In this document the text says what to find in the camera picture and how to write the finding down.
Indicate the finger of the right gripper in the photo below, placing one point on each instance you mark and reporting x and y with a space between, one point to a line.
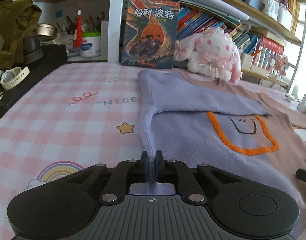
304 173

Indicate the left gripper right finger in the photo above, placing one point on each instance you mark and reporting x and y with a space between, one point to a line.
179 174

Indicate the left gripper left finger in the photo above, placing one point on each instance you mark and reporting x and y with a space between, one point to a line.
123 176

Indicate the purple and pink sweater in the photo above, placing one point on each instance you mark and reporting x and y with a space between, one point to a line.
224 125

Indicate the white charger plug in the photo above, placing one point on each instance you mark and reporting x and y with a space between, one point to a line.
302 105

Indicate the white pink plush bunny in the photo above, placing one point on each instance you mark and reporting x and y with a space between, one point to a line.
211 53

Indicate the white pen cup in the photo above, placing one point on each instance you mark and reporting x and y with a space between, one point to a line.
90 45

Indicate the red box of books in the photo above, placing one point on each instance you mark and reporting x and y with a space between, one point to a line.
272 45

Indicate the Harry Potter book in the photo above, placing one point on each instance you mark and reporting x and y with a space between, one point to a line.
150 34

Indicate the red tassel ornament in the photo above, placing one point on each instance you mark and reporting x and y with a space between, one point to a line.
79 26

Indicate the white wooden bookshelf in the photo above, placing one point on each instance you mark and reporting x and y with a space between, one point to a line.
205 12

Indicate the white wristwatch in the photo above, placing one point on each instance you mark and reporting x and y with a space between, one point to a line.
13 77

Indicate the metal bowl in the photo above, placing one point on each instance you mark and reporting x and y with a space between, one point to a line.
46 32

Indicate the white tablet device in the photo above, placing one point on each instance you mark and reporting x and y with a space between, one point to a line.
221 8

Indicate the olive brown jacket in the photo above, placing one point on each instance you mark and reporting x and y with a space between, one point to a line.
18 19

